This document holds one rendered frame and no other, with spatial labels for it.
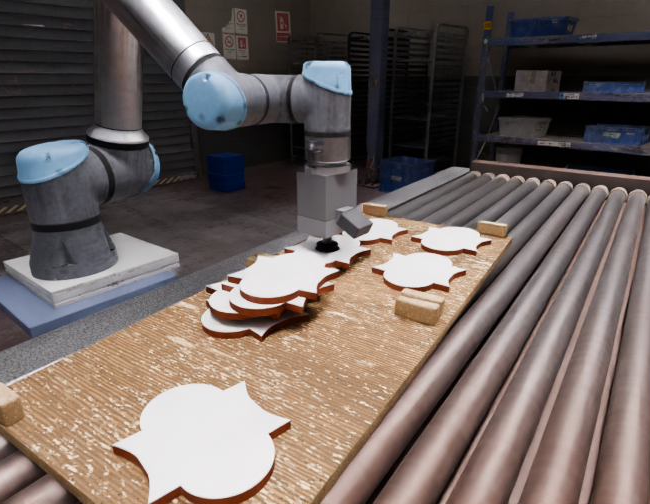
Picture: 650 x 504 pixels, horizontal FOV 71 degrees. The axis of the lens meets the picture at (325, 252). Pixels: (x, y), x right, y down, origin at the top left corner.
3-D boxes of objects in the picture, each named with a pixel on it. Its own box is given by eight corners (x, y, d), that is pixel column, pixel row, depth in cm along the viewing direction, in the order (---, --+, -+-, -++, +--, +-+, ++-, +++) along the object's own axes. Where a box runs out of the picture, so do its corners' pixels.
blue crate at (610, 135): (581, 141, 449) (584, 125, 443) (595, 138, 473) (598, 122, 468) (639, 147, 414) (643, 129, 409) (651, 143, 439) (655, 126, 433)
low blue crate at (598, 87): (580, 94, 428) (583, 81, 424) (583, 93, 458) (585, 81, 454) (644, 95, 404) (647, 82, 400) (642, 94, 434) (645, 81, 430)
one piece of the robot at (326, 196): (350, 156, 66) (348, 260, 72) (384, 149, 72) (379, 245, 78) (290, 148, 73) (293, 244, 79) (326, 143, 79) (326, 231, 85)
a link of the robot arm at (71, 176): (13, 221, 82) (-7, 145, 78) (77, 204, 94) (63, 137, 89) (59, 228, 78) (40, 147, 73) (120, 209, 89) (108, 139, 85)
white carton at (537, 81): (512, 92, 483) (515, 70, 475) (527, 91, 500) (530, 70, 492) (545, 93, 456) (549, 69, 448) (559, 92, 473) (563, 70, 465)
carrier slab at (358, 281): (248, 275, 78) (247, 267, 78) (361, 217, 111) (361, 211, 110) (446, 333, 61) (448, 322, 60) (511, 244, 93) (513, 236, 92)
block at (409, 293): (398, 308, 64) (399, 291, 63) (403, 303, 65) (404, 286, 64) (440, 320, 61) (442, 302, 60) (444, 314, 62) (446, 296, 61)
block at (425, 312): (392, 315, 62) (394, 297, 61) (398, 310, 63) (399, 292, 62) (435, 328, 59) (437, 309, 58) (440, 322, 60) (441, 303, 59)
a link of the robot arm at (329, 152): (360, 134, 74) (328, 139, 68) (359, 163, 75) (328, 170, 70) (324, 131, 78) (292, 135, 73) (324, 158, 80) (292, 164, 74)
